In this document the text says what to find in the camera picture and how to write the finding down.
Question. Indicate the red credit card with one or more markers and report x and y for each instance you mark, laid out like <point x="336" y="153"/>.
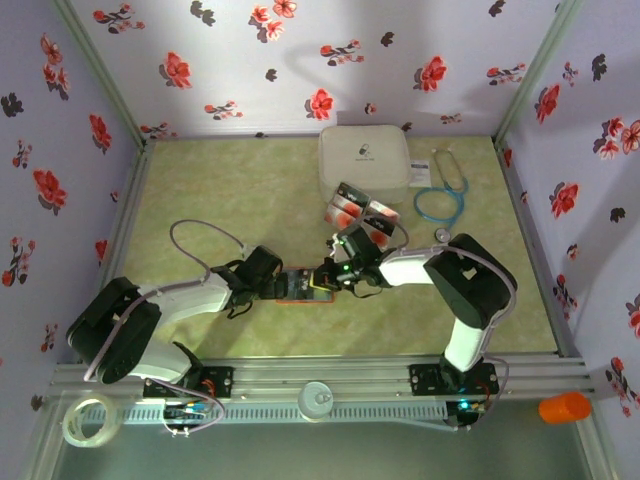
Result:
<point x="381" y="240"/>
<point x="339" y="219"/>
<point x="345" y="206"/>
<point x="385" y="210"/>

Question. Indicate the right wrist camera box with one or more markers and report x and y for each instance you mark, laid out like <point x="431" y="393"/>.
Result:
<point x="337" y="244"/>

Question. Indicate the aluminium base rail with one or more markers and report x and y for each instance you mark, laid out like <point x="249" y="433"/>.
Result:
<point x="320" y="372"/>

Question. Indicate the clear tape roll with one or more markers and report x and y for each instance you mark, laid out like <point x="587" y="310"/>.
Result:
<point x="70" y="430"/>

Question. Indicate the orange pill bottle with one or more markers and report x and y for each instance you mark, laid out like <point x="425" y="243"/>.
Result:
<point x="565" y="408"/>

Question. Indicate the group of red-white boxes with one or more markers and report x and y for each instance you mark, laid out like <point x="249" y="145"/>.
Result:
<point x="366" y="210"/>

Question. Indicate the white paper tag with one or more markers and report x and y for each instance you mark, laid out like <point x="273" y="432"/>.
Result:
<point x="420" y="172"/>

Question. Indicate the black credit card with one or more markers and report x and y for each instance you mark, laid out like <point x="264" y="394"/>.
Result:
<point x="354" y="192"/>
<point x="300" y="285"/>
<point x="379" y="223"/>

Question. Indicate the orange card holder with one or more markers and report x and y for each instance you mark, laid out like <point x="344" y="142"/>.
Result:
<point x="305" y="301"/>

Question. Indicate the controller circuit board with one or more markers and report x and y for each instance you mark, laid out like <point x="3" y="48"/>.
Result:
<point x="187" y="411"/>
<point x="467" y="412"/>

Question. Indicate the white medicine bag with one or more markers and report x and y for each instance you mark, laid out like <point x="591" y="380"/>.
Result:
<point x="365" y="160"/>

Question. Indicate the blue stethoscope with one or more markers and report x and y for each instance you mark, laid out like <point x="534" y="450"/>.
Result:
<point x="452" y="187"/>

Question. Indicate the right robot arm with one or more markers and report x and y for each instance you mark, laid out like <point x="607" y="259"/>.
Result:
<point x="470" y="280"/>

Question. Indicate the white round cap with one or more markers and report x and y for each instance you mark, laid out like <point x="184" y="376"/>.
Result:
<point x="315" y="402"/>

